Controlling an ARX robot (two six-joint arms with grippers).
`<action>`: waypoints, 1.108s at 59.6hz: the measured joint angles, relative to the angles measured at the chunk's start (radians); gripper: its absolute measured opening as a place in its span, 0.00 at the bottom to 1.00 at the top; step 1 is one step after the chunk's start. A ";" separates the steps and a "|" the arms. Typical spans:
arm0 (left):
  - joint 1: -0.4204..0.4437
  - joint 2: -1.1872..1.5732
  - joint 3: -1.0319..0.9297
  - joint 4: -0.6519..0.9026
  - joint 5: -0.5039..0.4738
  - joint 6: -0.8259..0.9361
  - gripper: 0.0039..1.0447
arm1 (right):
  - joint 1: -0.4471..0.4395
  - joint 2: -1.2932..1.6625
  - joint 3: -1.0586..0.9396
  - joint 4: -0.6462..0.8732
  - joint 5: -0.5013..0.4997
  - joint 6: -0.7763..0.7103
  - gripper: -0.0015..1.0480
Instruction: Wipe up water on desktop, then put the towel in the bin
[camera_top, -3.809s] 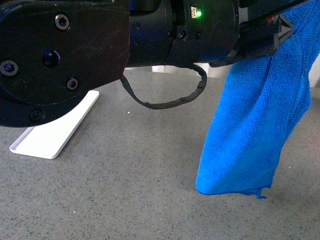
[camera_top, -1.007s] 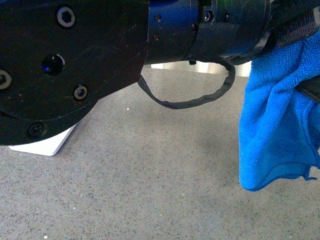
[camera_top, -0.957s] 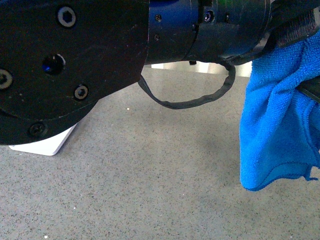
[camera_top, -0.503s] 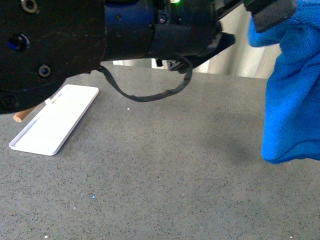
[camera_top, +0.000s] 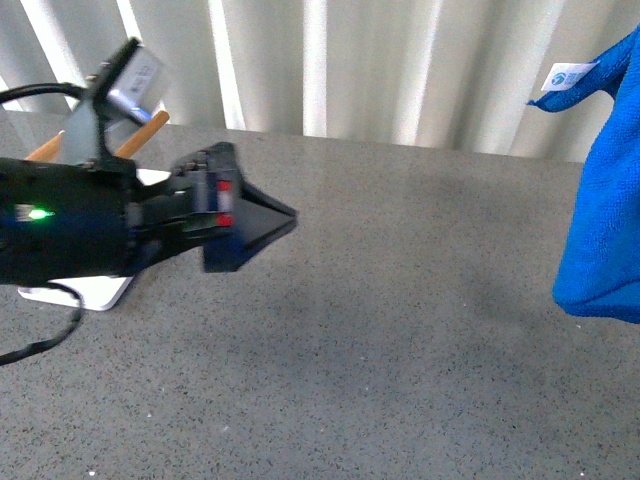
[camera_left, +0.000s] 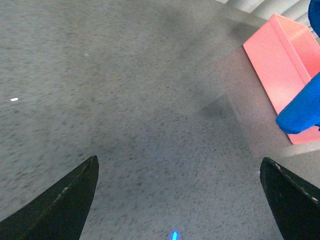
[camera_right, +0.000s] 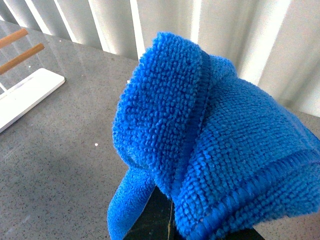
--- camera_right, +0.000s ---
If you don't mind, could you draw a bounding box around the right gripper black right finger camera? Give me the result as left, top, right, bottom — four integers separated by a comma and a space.
224, 228, 265, 240

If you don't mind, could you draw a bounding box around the white rack with wooden bars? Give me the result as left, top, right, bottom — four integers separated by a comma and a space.
0, 28, 66, 133

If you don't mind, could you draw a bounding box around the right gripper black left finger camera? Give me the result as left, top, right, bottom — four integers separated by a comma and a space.
124, 187, 175, 240

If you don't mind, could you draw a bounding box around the blue microfiber cloth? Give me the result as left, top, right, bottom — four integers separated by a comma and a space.
107, 32, 320, 240

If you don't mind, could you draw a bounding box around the white pleated curtain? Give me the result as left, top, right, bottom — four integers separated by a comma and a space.
0, 0, 320, 116

